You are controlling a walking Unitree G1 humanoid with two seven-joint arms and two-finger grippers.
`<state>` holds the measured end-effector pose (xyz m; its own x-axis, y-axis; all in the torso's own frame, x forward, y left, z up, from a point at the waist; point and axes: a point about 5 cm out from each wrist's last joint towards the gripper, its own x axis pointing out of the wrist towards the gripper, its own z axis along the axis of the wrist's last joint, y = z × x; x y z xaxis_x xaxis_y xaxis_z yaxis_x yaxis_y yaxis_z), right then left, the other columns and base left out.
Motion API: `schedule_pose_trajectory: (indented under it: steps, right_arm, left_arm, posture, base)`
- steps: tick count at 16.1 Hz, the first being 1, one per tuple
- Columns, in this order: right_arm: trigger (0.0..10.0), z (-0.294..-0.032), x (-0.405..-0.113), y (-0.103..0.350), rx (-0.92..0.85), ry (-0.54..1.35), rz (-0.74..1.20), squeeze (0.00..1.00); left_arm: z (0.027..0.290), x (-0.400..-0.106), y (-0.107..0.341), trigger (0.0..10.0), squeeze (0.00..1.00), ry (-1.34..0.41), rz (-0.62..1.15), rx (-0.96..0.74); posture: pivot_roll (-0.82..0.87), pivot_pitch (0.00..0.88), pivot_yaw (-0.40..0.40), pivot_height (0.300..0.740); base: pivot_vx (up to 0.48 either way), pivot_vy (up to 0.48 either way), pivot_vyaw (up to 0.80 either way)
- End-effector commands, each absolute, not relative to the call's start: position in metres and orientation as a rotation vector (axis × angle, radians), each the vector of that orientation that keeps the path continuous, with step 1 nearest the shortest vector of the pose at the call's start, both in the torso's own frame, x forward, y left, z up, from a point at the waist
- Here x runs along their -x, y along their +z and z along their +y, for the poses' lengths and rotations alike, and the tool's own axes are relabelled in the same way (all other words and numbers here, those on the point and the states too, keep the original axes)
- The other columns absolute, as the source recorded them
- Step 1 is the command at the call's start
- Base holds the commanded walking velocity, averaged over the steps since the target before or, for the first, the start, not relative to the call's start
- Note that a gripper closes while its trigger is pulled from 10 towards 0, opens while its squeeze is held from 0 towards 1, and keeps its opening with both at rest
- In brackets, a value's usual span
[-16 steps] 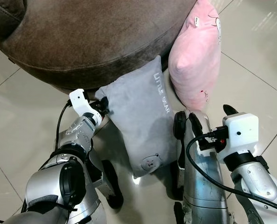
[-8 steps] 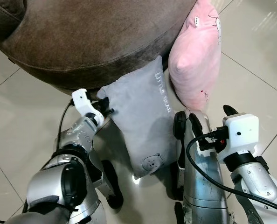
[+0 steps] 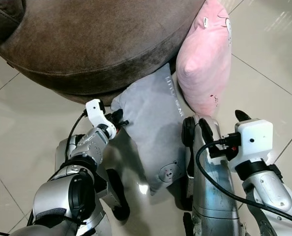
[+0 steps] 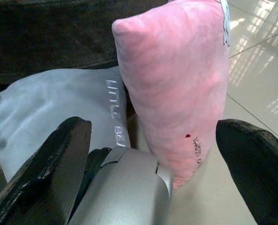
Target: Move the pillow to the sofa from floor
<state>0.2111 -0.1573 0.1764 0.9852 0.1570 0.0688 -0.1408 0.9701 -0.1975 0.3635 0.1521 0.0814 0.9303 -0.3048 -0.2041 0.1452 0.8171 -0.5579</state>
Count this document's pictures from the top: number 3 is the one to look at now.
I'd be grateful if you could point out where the grey pillow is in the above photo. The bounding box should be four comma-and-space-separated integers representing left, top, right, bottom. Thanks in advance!
110, 62, 197, 197

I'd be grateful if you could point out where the brown suede sofa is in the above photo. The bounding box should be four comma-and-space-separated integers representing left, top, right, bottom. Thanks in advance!
0, 0, 208, 106

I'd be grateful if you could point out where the pink pillow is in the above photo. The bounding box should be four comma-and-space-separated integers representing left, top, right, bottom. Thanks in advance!
176, 0, 233, 118

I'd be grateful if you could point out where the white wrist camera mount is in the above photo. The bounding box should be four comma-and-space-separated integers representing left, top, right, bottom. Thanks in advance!
85, 99, 118, 139
228, 118, 275, 169

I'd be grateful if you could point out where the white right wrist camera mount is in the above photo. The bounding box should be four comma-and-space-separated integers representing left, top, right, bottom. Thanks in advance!
228, 118, 275, 169

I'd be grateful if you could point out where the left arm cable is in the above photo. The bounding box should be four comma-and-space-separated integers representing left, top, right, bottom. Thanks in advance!
64, 110, 88, 159

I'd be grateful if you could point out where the silver right robot leg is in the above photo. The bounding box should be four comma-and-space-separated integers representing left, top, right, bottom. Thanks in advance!
181, 116, 248, 236

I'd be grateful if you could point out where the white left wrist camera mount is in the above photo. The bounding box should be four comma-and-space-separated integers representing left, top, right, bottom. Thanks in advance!
85, 99, 118, 139

